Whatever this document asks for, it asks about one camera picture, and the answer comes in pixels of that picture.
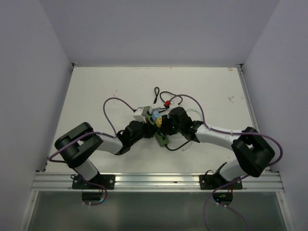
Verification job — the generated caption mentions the light blue charger plug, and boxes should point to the light blue charger plug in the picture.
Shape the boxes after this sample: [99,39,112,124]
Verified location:
[152,111,161,122]

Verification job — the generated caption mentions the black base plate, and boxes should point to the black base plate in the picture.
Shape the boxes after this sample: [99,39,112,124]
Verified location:
[70,174,116,190]
[199,170,243,190]

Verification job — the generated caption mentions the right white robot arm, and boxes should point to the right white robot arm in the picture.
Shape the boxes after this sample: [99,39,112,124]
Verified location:
[159,107,275,189]

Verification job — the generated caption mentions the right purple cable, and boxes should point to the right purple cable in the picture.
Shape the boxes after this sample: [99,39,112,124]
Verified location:
[166,94,283,231]

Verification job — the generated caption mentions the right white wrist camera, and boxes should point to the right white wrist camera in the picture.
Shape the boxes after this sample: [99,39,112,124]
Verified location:
[164,101,179,110]

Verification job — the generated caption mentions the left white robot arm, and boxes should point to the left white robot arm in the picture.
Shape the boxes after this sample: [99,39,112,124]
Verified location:
[50,120,157,189]

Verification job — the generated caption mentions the aluminium rail frame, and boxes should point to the aluminium rail frame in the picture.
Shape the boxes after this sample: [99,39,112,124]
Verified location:
[33,66,281,191]

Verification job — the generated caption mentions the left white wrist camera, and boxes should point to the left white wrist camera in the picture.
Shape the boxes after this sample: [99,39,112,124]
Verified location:
[133,106,149,123]

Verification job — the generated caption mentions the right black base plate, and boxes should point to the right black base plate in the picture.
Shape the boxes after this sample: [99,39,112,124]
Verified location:
[199,170,243,190]

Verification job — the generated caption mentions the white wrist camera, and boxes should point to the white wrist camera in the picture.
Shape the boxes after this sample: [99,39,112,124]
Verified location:
[164,101,179,110]
[133,106,149,123]

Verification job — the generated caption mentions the white charger plug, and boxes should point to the white charger plug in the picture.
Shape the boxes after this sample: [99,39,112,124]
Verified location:
[149,104,161,114]

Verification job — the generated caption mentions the green power strip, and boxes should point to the green power strip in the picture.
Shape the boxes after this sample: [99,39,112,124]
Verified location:
[142,106,169,147]

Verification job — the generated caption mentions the black power cord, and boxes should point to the black power cord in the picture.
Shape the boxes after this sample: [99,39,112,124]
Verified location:
[153,87,193,152]

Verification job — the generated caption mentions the teal usb cable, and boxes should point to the teal usb cable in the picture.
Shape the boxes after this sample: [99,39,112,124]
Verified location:
[182,108,200,152]

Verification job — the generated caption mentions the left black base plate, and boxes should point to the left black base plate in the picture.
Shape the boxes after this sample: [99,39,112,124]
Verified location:
[70,174,116,190]

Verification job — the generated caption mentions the yellow usb charger plug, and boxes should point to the yellow usb charger plug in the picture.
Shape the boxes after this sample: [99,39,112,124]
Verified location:
[155,117,162,128]

